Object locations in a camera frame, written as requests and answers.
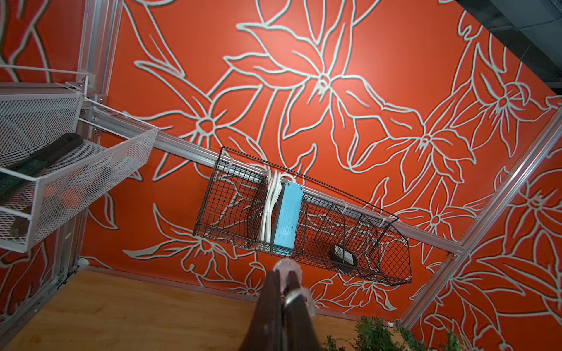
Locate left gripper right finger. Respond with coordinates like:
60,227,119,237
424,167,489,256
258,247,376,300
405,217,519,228
282,282,322,350

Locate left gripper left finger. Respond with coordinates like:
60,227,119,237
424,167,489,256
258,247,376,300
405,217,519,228
239,271,282,350

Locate small green christmas tree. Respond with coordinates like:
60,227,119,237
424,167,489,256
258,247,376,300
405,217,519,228
322,315,464,351

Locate clear bulb string lights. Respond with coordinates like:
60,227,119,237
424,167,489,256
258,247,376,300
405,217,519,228
274,257,316,317

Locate small black device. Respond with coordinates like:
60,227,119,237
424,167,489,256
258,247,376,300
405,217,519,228
328,244,358,273

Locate light blue box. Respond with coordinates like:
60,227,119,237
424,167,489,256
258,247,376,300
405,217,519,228
273,182,304,257

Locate black wire wall basket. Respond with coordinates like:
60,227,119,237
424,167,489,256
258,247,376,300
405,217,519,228
195,147,412,286

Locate white coiled cable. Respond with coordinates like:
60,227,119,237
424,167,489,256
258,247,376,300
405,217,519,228
258,168,284,244

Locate clear plastic wall bin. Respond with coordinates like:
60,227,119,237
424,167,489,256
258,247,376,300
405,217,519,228
1,82,158,253

